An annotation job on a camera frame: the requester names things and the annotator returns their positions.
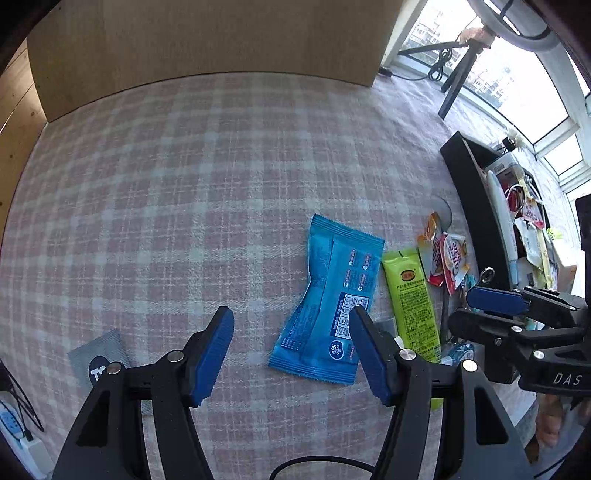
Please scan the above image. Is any black tripod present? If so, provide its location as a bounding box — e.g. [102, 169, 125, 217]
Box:
[398, 27, 494, 120]

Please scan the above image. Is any red white coffee sachet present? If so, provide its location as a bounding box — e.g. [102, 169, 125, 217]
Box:
[429, 232, 470, 296]

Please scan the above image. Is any person's hand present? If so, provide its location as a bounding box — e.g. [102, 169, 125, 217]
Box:
[536, 394, 578, 450]

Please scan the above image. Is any black storage tray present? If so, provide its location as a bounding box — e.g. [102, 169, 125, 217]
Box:
[438, 130, 562, 296]

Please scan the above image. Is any green stick packet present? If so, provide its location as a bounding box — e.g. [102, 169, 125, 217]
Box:
[380, 248, 445, 411]

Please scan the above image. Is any white lotion tube blue cap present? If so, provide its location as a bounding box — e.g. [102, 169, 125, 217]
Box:
[487, 171, 519, 288]

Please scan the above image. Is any plaid tablecloth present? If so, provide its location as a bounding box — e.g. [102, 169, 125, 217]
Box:
[0, 71, 537, 480]

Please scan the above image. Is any small blue sanitizer bottle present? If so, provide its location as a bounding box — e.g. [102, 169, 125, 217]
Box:
[441, 342, 475, 366]

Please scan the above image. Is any blue carabiner clip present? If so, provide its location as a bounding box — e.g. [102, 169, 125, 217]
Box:
[460, 273, 479, 294]

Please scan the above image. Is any white metal tin box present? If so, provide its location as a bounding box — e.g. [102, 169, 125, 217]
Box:
[484, 152, 524, 181]

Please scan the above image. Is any blue snack packet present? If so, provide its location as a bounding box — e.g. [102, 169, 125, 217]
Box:
[269, 214, 385, 385]

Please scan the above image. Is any wooden board panel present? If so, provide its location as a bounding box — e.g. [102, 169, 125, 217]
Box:
[27, 1, 402, 121]

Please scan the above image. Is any grey sachet round logo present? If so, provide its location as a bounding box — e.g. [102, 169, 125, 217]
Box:
[68, 329, 131, 392]

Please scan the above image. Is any white power strip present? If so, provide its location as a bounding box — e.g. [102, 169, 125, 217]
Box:
[1, 392, 54, 479]

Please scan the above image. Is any white crumpled paper packet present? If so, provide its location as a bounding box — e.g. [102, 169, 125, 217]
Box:
[514, 217, 543, 269]

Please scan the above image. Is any ring light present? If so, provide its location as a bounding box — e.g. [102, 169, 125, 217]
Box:
[468, 0, 560, 53]

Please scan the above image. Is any black camera box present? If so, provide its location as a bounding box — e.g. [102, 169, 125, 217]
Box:
[575, 194, 591, 306]

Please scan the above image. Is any metal spoon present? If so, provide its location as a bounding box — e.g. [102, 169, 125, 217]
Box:
[477, 267, 496, 286]

